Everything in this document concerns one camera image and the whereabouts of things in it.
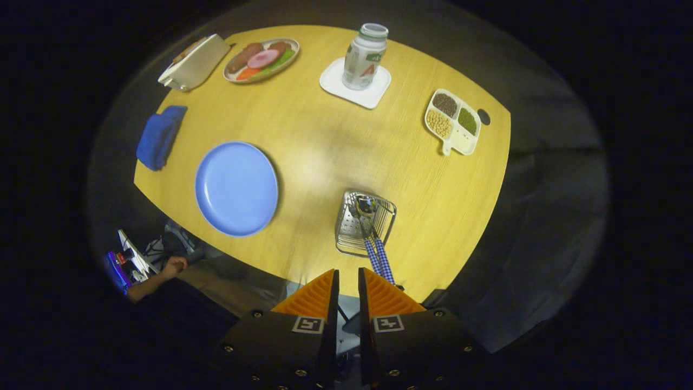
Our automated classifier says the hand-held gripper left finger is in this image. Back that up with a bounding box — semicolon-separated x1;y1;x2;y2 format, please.
217;268;341;390

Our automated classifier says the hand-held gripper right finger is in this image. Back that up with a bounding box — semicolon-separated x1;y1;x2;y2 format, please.
357;267;491;390

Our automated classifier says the fork with checked handle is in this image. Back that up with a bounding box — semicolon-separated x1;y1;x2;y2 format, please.
349;200;383;277

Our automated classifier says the spoon with checked handle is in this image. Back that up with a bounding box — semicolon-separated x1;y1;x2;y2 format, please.
356;195;396;285

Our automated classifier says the blue round plate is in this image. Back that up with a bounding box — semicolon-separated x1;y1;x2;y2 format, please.
194;141;279;237

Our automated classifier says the computer monitor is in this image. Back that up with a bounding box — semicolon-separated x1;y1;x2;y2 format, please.
103;229;160;296

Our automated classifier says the white divided dish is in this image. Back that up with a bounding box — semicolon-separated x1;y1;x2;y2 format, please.
424;88;482;157

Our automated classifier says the yellow soybeans pile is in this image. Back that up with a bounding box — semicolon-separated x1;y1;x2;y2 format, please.
426;109;453;139

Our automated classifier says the white square coaster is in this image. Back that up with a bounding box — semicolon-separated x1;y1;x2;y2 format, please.
319;57;392;110

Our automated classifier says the green beans pile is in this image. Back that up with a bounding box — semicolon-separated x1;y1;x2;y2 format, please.
458;107;479;136

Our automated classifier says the dark red beans pile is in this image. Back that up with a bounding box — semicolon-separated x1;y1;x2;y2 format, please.
433;93;458;118

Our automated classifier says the folded blue cloth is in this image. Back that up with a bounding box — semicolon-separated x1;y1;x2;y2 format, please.
135;105;188;172

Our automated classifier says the oval food plate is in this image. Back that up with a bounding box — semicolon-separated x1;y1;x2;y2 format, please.
223;38;300;84

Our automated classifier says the white bottle green cap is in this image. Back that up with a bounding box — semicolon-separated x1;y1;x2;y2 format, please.
342;23;389;91

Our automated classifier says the green lettuce leaf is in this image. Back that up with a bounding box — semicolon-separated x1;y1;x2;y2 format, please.
264;49;297;74

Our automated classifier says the pink ham slice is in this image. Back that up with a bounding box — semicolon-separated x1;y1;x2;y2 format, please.
247;50;280;69

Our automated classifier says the brown meat piece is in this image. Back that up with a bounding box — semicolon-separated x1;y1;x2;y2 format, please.
226;43;264;74

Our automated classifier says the white toaster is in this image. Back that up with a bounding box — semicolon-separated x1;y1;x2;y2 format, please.
158;34;231;92

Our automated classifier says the toast slice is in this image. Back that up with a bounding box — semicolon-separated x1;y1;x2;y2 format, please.
172;37;209;64

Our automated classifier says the metal wire basket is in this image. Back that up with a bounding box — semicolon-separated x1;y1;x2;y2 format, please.
335;188;397;258

